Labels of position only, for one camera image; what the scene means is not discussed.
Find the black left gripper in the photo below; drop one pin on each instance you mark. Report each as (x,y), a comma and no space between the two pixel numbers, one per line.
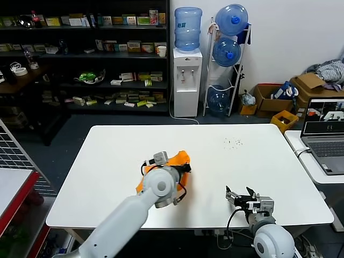
(184,168)

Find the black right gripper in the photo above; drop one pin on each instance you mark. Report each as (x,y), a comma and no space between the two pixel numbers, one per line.
(243,204)

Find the orange t-shirt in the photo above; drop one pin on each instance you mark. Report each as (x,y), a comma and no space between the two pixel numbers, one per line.
(180,158)

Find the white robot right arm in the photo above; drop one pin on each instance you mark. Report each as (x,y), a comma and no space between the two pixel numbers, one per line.
(271,239)

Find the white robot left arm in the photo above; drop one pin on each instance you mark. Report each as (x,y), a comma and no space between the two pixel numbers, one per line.
(129,215)

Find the pile of striped clothes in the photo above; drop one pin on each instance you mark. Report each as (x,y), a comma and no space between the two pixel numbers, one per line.
(328,70)

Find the white power strip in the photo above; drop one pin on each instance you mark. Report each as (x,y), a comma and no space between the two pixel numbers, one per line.
(208,232)

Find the white side table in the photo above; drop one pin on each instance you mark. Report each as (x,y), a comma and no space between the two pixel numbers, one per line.
(308,166)

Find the grey floor power strip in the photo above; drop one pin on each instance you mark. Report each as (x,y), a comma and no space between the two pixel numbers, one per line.
(311,248)

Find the yellow plastic bin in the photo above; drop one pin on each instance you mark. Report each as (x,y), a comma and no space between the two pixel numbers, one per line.
(284,120)

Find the small cardboard box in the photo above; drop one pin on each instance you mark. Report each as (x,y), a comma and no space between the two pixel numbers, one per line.
(247,109)

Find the white water dispenser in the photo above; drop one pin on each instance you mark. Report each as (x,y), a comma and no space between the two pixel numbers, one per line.
(187,80)

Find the open brown cardboard box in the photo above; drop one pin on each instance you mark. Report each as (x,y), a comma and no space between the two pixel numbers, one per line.
(268,107)

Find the crumpled clear plastic bag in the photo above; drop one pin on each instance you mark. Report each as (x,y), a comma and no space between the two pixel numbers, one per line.
(247,99)

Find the grey open laptop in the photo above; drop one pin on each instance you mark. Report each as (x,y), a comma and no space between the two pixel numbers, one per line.
(325,149)

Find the white and red medicine box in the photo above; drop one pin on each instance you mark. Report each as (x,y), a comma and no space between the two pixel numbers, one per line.
(128,76)

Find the small flat white box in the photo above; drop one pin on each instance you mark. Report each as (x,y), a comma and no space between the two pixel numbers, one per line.
(115,82)

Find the blue shopping bag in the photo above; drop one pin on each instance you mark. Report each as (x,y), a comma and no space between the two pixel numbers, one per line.
(282,92)

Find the white metal jug rack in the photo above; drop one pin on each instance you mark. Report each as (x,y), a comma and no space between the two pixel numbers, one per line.
(242,72)

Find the white paper cup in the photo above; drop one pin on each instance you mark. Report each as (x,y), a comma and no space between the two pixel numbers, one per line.
(161,51)

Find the large brown cardboard box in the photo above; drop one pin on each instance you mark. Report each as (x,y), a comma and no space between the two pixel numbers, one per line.
(311,82)

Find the upright blue water jug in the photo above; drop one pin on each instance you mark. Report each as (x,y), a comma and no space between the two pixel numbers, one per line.
(188,29)

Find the black shelving unit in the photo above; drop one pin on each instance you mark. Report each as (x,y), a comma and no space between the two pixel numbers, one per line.
(79,56)

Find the pink print box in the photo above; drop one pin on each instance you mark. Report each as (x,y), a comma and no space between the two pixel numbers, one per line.
(153,17)

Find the dark blue bottle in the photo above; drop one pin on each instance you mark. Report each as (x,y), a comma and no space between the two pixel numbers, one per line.
(63,47)

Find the red framed white cart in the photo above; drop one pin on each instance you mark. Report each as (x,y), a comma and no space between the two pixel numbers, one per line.
(13,193)

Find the brown wooden table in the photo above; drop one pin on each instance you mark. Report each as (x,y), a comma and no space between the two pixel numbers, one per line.
(23,82)

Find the clear plastic bottle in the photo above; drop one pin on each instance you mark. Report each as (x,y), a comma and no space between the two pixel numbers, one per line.
(32,59)

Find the white tape roll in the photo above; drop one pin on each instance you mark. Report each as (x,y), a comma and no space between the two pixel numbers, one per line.
(20,71)

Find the black cylinder flask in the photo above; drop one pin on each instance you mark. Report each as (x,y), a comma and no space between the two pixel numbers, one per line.
(8,74)

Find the cola bottle red label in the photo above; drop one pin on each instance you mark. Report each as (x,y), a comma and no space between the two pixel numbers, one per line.
(34,19)

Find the shiny glass globe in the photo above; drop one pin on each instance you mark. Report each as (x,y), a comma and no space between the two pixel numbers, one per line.
(25,21)

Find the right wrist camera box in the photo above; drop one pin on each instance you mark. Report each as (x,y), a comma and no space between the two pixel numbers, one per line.
(266,206)

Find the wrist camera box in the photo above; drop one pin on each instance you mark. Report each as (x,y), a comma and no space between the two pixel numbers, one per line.
(266,206)
(161,157)

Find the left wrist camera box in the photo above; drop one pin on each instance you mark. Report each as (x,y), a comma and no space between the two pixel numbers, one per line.
(161,157)

